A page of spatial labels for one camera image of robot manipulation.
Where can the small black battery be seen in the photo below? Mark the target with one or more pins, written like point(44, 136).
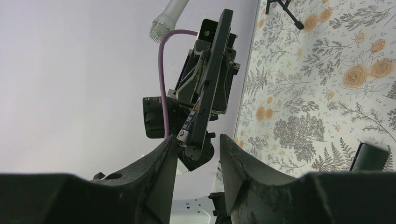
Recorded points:
point(183, 137)

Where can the black battery cover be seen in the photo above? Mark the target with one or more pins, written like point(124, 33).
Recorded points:
point(369, 158)

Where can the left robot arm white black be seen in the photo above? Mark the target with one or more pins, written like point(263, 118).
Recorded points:
point(177, 115)

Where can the floral patterned table mat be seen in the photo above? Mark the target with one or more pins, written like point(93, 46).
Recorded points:
point(313, 95)

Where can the grey cylinder tube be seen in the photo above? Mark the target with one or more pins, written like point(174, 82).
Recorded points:
point(167, 20)

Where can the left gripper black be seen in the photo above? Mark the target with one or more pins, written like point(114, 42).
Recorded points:
point(186, 90)

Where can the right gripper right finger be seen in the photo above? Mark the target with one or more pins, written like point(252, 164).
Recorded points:
point(256, 193)

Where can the black remote control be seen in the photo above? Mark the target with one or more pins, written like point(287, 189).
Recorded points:
point(216, 61)

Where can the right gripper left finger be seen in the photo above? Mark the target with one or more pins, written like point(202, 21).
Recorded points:
point(140, 193)

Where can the small black tripod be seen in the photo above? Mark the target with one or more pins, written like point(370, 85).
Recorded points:
point(284, 5)

